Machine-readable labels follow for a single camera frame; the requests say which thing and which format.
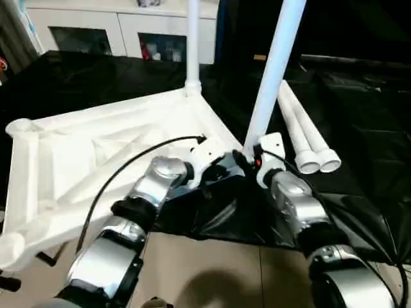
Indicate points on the white plastic table leg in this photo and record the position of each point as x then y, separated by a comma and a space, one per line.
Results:
193, 45
318, 138
273, 77
298, 135

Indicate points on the white plastic table top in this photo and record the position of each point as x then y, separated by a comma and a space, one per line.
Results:
96, 147

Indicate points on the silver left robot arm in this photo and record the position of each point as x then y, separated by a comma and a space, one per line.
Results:
128, 218

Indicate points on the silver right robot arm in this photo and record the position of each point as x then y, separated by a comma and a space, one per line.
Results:
314, 224

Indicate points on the small tan label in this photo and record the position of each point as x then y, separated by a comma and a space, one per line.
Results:
260, 57

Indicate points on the black plastic mat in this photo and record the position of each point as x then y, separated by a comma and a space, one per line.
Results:
359, 128

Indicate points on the large black screen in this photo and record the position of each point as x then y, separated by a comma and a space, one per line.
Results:
347, 29

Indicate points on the white cabinet with glass doors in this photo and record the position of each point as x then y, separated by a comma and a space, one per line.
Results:
115, 22

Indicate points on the dark object on cabinet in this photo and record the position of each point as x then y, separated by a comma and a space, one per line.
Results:
148, 2

